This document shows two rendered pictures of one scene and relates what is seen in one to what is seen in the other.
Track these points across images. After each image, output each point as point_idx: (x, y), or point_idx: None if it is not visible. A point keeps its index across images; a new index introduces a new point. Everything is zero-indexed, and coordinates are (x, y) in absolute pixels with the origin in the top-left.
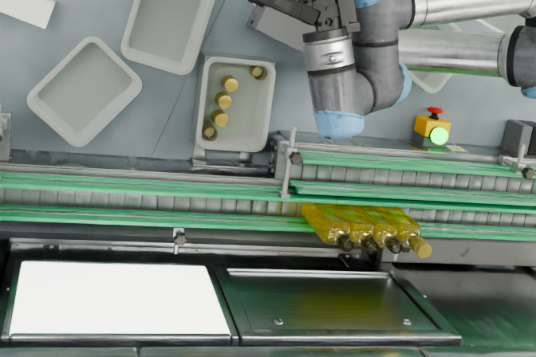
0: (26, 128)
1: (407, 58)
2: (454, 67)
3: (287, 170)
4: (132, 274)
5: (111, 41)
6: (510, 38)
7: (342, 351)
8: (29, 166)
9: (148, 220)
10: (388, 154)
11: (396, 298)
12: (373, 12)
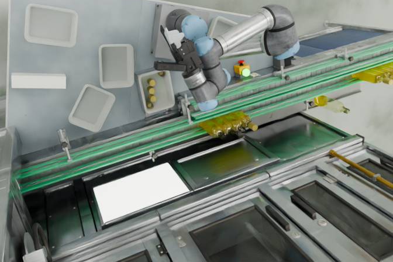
0: (71, 130)
1: (223, 55)
2: (244, 54)
3: (188, 111)
4: (140, 177)
5: (94, 82)
6: (263, 38)
7: (235, 182)
8: (80, 148)
9: (138, 152)
10: (227, 89)
11: (249, 149)
12: (207, 56)
